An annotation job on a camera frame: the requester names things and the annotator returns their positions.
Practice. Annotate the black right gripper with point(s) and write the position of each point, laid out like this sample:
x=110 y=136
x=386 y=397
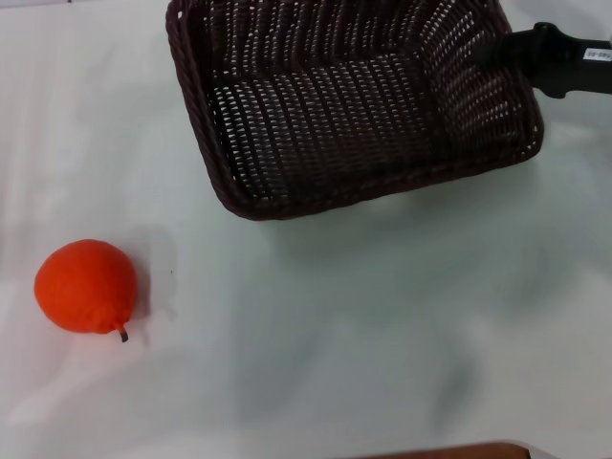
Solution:
x=550 y=57

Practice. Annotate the dark brown woven basket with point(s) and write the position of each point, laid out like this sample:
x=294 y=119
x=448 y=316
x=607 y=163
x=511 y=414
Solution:
x=330 y=124

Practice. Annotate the orange fruit with stem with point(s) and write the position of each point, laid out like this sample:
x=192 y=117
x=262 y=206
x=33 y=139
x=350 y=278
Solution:
x=83 y=287

